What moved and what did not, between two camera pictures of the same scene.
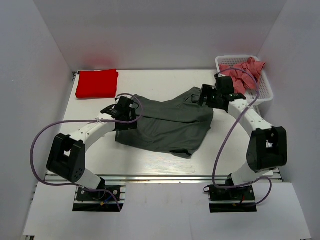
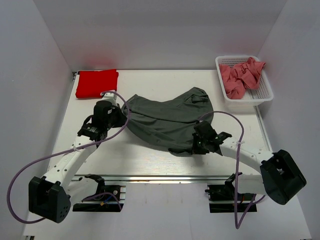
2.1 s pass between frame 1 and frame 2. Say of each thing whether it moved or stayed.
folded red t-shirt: stayed
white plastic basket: stayed
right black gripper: moved
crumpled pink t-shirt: stayed
